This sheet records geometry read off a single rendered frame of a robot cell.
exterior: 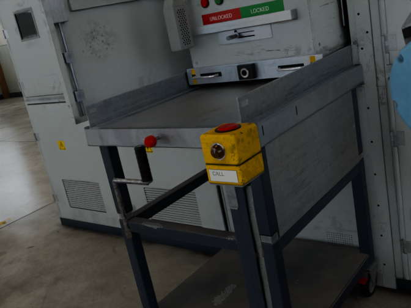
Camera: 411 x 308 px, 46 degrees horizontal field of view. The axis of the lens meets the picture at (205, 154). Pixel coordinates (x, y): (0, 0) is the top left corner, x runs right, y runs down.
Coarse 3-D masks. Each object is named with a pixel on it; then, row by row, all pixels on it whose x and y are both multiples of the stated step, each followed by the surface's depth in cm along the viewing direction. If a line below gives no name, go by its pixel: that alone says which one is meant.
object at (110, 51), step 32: (64, 0) 158; (96, 0) 164; (128, 0) 172; (160, 0) 183; (64, 32) 159; (96, 32) 167; (128, 32) 175; (160, 32) 184; (64, 64) 157; (96, 64) 168; (128, 64) 176; (160, 64) 186; (192, 64) 196; (64, 96) 161; (96, 96) 169
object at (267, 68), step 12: (264, 60) 157; (276, 60) 154; (288, 60) 152; (300, 60) 149; (204, 72) 173; (216, 72) 170; (228, 72) 167; (264, 72) 158; (276, 72) 156; (288, 72) 153; (192, 84) 179
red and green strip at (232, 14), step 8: (280, 0) 148; (240, 8) 157; (248, 8) 155; (256, 8) 154; (264, 8) 152; (272, 8) 150; (280, 8) 149; (208, 16) 166; (216, 16) 164; (224, 16) 162; (232, 16) 160; (240, 16) 158; (248, 16) 156
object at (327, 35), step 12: (312, 0) 144; (324, 0) 150; (336, 0) 157; (312, 12) 144; (324, 12) 150; (336, 12) 158; (312, 24) 144; (324, 24) 151; (336, 24) 158; (348, 24) 165; (324, 36) 151; (336, 36) 158; (348, 36) 165; (324, 48) 151; (336, 48) 158
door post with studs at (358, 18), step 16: (352, 0) 154; (352, 16) 156; (368, 16) 152; (352, 32) 157; (368, 32) 154; (352, 48) 159; (368, 48) 156; (368, 64) 158; (368, 80) 159; (368, 96) 161; (368, 112) 163; (384, 176) 167; (384, 192) 170; (384, 208) 172; (384, 224) 174; (384, 240) 176; (384, 256) 178; (384, 272) 180
